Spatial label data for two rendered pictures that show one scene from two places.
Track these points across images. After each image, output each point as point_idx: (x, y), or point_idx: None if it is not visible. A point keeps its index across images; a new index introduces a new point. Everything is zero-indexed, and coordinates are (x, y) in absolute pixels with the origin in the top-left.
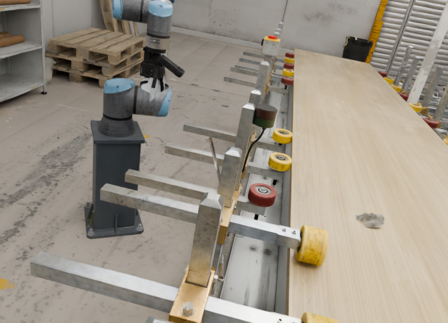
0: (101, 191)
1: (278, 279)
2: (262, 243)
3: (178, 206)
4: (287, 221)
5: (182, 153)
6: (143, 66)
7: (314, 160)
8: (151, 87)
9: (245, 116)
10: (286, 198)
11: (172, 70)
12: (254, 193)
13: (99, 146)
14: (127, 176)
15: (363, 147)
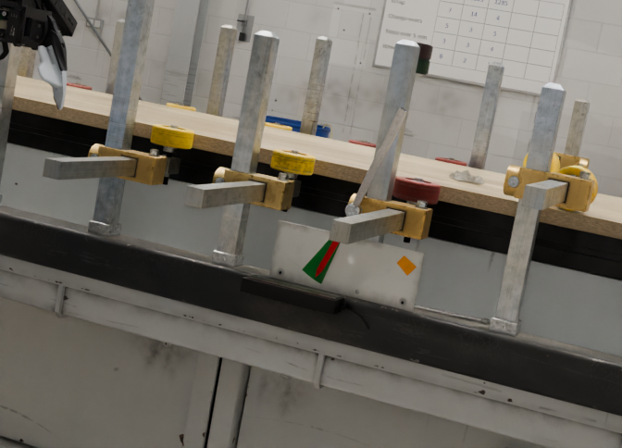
0: (545, 193)
1: None
2: None
3: (558, 183)
4: None
5: (220, 196)
6: (30, 16)
7: (290, 150)
8: (61, 70)
9: (415, 61)
10: (250, 246)
11: (66, 18)
12: (432, 185)
13: None
14: (352, 230)
15: (219, 128)
